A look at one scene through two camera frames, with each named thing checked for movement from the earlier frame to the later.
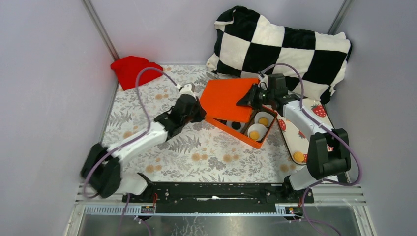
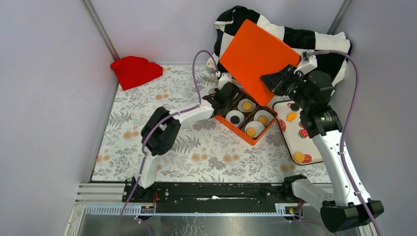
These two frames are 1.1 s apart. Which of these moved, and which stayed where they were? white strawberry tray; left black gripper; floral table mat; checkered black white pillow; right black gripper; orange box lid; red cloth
Moved: orange box lid; left black gripper; right black gripper
Stayed: white strawberry tray; red cloth; floral table mat; checkered black white pillow
